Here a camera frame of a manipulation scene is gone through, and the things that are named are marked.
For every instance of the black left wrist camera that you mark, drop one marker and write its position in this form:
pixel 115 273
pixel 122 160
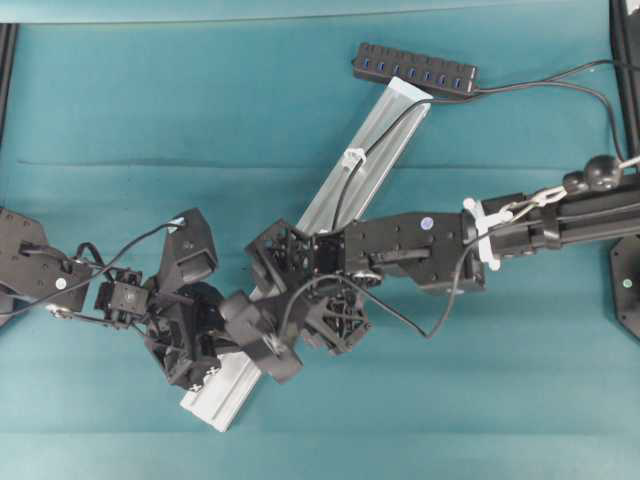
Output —
pixel 189 254

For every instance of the black USB hub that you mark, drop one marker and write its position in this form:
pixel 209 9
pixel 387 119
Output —
pixel 434 75

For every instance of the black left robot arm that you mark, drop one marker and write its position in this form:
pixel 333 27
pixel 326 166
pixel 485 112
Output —
pixel 34 273

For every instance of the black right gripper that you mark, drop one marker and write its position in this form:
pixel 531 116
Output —
pixel 303 275

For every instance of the aluminium rail profile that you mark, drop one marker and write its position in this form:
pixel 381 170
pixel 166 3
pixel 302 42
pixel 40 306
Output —
pixel 344 196

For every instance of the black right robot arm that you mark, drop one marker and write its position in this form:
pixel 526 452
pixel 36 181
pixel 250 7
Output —
pixel 449 253

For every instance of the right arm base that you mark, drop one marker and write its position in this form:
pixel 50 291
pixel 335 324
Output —
pixel 624 275

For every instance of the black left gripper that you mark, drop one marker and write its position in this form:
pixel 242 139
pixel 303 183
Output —
pixel 180 328

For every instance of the teal table cloth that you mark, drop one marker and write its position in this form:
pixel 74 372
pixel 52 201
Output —
pixel 112 130

